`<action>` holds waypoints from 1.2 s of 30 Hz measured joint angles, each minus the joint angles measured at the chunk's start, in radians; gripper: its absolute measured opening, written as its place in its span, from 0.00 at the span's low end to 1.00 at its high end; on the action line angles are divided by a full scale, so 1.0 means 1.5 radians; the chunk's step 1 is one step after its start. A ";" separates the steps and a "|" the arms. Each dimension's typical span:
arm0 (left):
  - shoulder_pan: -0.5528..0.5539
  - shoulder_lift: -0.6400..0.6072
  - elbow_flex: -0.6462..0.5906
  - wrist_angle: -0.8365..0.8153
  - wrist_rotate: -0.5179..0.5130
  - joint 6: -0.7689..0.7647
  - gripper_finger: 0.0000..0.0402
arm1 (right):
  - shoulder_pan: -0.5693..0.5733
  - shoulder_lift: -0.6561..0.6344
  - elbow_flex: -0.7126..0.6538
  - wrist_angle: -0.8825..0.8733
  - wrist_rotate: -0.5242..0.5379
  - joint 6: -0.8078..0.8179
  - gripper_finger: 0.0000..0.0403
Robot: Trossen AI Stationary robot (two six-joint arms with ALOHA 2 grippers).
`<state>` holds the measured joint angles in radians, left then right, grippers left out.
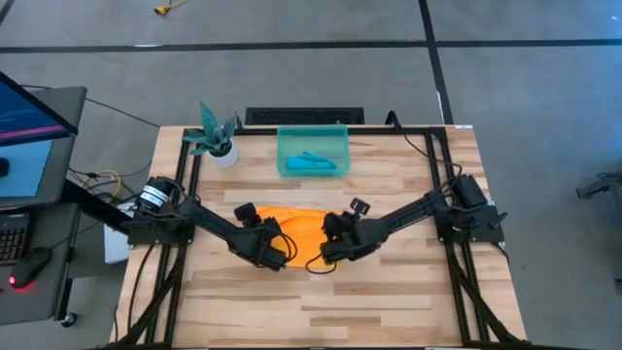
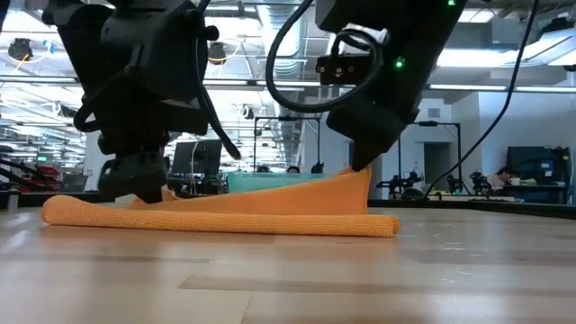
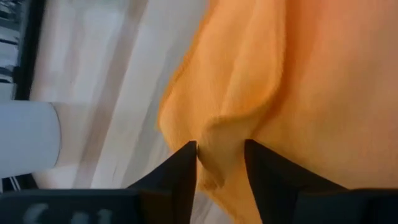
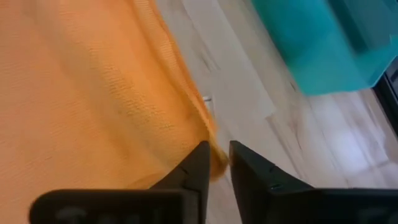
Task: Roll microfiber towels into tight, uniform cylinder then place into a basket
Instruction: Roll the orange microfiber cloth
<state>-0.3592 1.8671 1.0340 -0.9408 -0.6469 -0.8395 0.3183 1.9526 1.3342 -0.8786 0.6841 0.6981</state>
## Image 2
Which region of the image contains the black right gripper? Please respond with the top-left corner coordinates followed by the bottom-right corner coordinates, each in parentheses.
top-left (326, 26), bottom-right (451, 173)

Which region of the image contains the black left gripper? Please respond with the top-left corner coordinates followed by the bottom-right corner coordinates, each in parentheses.
top-left (97, 0), bottom-right (212, 204)

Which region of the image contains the orange microfiber towel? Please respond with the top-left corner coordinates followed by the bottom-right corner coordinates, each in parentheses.
top-left (40, 165), bottom-right (401, 239)

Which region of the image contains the teal translucent plastic basket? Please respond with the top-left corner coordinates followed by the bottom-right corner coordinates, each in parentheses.
top-left (227, 172), bottom-right (337, 194)

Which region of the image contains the black background monitor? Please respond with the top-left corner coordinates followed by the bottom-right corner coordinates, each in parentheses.
top-left (170, 139), bottom-right (224, 193)

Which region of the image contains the red equipment cart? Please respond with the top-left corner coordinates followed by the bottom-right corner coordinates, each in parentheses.
top-left (20, 165), bottom-right (62, 194)

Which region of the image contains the long ceiling light bar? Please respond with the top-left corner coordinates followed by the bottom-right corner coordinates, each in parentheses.
top-left (0, 75), bottom-right (576, 95)

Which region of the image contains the dark office desk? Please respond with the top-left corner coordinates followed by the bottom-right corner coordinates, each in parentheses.
top-left (488, 184), bottom-right (571, 204)

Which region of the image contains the black background frame stand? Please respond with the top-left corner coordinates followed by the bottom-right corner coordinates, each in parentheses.
top-left (253, 115), bottom-right (321, 175)
top-left (397, 120), bottom-right (463, 193)

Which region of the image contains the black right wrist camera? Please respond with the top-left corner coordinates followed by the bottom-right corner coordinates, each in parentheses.
top-left (316, 53), bottom-right (364, 86)

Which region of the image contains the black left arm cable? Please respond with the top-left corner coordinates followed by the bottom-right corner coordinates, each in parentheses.
top-left (193, 0), bottom-right (242, 161)

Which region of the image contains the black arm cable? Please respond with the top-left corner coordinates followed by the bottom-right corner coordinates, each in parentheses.
top-left (265, 0), bottom-right (384, 113)
top-left (193, 0), bottom-right (242, 161)

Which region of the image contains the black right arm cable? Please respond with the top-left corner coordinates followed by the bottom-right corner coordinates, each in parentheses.
top-left (265, 0), bottom-right (384, 113)

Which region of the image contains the silver ceiling duct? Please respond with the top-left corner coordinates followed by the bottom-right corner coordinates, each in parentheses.
top-left (258, 4), bottom-right (307, 80)

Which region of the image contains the black ceiling cord reel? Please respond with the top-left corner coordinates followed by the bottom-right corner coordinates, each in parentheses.
top-left (207, 40), bottom-right (229, 64)

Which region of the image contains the thin black cable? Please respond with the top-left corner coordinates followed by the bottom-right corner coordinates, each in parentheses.
top-left (425, 0), bottom-right (540, 197)

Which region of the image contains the dark wall screen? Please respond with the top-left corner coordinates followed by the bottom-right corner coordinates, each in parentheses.
top-left (506, 145), bottom-right (572, 186)

